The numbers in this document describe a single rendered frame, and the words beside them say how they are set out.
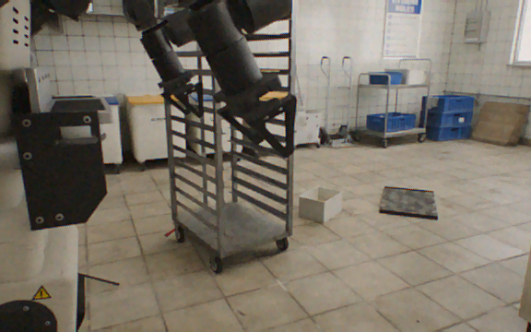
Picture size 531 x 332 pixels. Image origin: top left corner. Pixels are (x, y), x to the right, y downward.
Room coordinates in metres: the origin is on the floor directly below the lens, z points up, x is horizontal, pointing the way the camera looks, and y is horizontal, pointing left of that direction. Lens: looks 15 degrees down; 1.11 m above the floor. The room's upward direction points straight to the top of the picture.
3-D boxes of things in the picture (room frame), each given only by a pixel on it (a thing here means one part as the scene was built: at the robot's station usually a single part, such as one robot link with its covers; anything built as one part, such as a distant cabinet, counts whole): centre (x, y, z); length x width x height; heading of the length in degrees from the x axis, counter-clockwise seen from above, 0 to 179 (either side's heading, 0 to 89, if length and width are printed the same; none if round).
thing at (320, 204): (2.76, -0.41, 0.08); 0.30 x 0.22 x 0.16; 144
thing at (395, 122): (5.44, -1.72, 0.28); 0.56 x 0.38 x 0.20; 122
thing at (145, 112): (4.23, 1.19, 0.38); 0.64 x 0.54 x 0.77; 25
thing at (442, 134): (5.77, -2.61, 0.10); 0.60 x 0.40 x 0.20; 112
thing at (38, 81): (0.63, 0.34, 0.99); 0.28 x 0.16 x 0.22; 24
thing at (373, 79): (5.32, -1.56, 0.87); 0.40 x 0.30 x 0.16; 28
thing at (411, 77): (5.53, -1.87, 0.89); 0.44 x 0.36 x 0.20; 33
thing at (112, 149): (3.97, 1.78, 0.38); 0.64 x 0.54 x 0.77; 27
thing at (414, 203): (3.00, -1.14, 0.01); 0.60 x 0.40 x 0.03; 161
